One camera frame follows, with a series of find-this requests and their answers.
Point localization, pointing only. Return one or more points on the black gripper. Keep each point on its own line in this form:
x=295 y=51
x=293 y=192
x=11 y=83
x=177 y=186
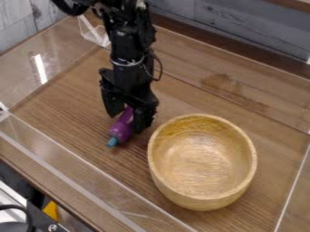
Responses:
x=126 y=87

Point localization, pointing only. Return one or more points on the purple toy eggplant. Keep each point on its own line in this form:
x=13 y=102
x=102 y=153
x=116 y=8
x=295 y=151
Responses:
x=122 y=130

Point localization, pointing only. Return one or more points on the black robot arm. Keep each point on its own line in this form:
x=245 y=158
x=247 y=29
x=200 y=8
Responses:
x=129 y=26

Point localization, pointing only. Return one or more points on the light wooden bowl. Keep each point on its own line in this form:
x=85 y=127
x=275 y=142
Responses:
x=203 y=161

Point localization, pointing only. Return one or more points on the yellow and black equipment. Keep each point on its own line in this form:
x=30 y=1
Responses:
x=46 y=217

